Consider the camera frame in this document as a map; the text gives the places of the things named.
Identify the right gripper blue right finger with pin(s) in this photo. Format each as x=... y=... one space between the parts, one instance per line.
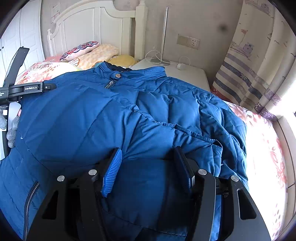
x=185 y=172

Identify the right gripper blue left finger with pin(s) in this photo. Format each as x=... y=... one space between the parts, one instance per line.
x=109 y=171

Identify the blue quilted puffer jacket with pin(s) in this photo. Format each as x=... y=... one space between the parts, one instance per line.
x=68 y=130

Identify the grey gloved left hand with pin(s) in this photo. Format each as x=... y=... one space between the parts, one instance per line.
x=11 y=134

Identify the white wardrobe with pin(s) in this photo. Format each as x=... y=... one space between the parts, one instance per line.
x=23 y=31

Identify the floral bed quilt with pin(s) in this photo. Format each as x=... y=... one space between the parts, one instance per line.
x=265 y=160

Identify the colourful patterned pillow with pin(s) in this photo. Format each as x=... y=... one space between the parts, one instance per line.
x=79 y=51

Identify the beige dotted pillow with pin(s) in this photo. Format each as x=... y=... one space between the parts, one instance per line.
x=100 y=54

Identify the white bedside table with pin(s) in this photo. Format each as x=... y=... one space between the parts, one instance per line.
x=189 y=74

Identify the yellow pillow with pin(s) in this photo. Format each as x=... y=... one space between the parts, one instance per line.
x=125 y=61

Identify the white wooden headboard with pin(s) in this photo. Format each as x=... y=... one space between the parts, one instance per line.
x=99 y=21

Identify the silver pole desk lamp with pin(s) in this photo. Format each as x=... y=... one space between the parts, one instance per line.
x=164 y=31

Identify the patterned window curtain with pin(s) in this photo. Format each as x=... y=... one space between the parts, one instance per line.
x=258 y=72

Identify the wall paper notice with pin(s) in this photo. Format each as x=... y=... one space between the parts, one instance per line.
x=55 y=11

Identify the white charger with cable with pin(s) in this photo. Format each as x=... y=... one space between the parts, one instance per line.
x=180 y=64

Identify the wall power socket plate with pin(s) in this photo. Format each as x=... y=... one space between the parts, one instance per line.
x=188 y=41

